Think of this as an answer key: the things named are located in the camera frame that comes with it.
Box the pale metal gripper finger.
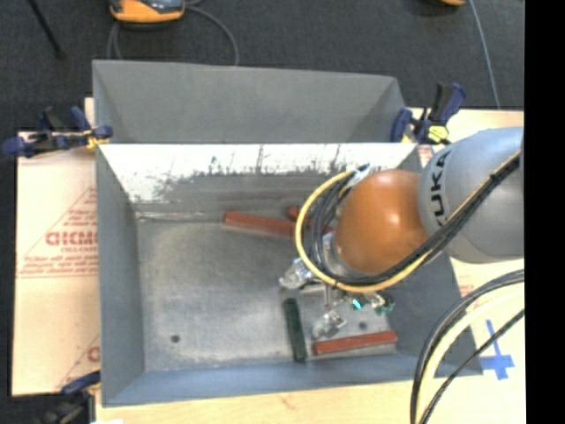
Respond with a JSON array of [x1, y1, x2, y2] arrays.
[[278, 257, 320, 291], [310, 309, 348, 340]]

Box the red-brown flat block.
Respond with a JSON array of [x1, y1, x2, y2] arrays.
[[222, 210, 298, 239], [312, 329, 399, 357]]

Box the dark green flat block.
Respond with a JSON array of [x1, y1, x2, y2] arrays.
[[282, 297, 308, 363]]

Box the grey metal bin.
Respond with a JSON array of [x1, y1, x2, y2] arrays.
[[91, 58, 483, 408]]

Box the brown cardboard board red print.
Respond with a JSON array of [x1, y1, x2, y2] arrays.
[[10, 96, 103, 398]]

